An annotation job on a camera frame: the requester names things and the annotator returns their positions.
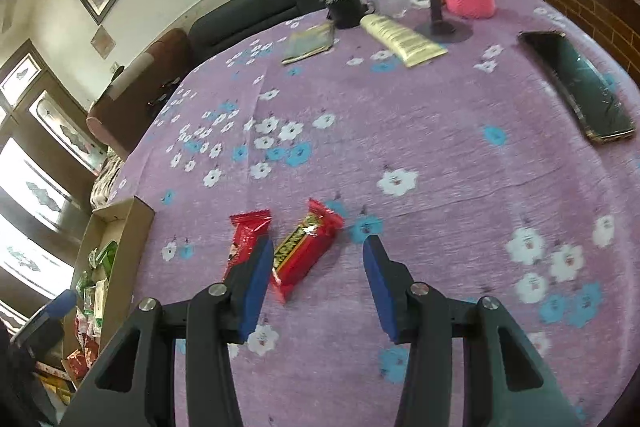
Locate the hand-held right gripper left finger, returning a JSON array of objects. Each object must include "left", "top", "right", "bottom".
[{"left": 59, "top": 234, "right": 275, "bottom": 427}]

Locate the wooden glass door cabinet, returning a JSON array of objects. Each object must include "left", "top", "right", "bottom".
[{"left": 0, "top": 39, "right": 108, "bottom": 333}]

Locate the plain red snack bar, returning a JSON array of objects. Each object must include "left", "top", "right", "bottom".
[{"left": 222, "top": 209, "right": 273, "bottom": 280}]

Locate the black smartphone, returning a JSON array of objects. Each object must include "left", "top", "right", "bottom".
[{"left": 517, "top": 31, "right": 636, "bottom": 145}]

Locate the purple floral tablecloth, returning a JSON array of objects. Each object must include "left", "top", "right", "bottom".
[{"left": 97, "top": 0, "right": 640, "bottom": 427}]

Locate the grey-green pouch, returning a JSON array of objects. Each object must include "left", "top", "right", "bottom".
[{"left": 281, "top": 23, "right": 335, "bottom": 66}]

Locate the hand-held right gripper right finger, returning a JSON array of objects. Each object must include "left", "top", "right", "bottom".
[{"left": 362, "top": 236, "right": 583, "bottom": 427}]

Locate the beige wall plaque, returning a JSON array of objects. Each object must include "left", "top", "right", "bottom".
[{"left": 91, "top": 26, "right": 117, "bottom": 58}]

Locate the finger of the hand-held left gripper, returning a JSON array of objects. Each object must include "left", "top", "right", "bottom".
[{"left": 10, "top": 289, "right": 78, "bottom": 360}]

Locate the patterned cloth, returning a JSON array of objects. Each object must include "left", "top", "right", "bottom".
[{"left": 90, "top": 154, "right": 126, "bottom": 208}]

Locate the brown cardboard box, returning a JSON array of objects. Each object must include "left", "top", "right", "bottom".
[{"left": 35, "top": 197, "right": 156, "bottom": 408}]

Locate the black round container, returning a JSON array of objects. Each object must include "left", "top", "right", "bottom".
[{"left": 325, "top": 0, "right": 373, "bottom": 29}]

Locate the cream yellow tube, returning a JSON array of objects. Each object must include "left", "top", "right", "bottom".
[{"left": 360, "top": 13, "right": 448, "bottom": 68}]

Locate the red snack bar yellow label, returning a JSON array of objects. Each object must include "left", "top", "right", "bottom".
[{"left": 269, "top": 198, "right": 346, "bottom": 305}]

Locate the brown armchair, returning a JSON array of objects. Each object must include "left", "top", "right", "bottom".
[{"left": 86, "top": 28, "right": 193, "bottom": 158}]

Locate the pile of snack packets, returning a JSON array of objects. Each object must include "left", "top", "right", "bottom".
[{"left": 37, "top": 242, "right": 118, "bottom": 408}]

